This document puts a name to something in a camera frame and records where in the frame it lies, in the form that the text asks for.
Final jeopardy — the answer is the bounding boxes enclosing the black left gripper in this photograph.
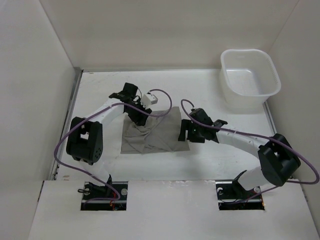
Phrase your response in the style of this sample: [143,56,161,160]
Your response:
[125,99,151,126]

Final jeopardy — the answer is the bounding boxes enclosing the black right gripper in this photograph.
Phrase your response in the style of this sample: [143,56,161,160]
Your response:
[178,118,206,143]

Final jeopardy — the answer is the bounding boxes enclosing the grey trousers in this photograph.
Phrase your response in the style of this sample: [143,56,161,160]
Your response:
[120,106,190,154]

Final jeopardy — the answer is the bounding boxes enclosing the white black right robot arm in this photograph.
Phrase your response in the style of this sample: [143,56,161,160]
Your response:
[178,108,301,200]

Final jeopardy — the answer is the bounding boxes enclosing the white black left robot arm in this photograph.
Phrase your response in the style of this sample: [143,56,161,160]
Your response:
[66,83,158,200]

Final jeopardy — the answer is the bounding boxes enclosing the white plastic basket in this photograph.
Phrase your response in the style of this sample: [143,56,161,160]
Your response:
[219,49,282,109]

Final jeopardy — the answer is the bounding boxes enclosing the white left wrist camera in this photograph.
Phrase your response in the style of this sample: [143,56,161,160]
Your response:
[140,92,158,109]

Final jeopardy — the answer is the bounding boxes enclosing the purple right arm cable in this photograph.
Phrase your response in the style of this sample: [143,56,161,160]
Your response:
[180,99,320,204]

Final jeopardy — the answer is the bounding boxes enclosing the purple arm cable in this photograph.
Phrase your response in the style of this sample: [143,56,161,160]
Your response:
[180,99,320,204]
[53,89,173,211]

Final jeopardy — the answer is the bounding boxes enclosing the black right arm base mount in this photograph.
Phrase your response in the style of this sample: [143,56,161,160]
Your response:
[215,180,265,211]

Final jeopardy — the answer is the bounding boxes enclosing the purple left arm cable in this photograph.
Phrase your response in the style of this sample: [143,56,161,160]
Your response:
[53,89,173,211]

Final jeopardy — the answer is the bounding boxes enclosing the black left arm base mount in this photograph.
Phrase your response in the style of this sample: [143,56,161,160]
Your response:
[77,182,129,212]

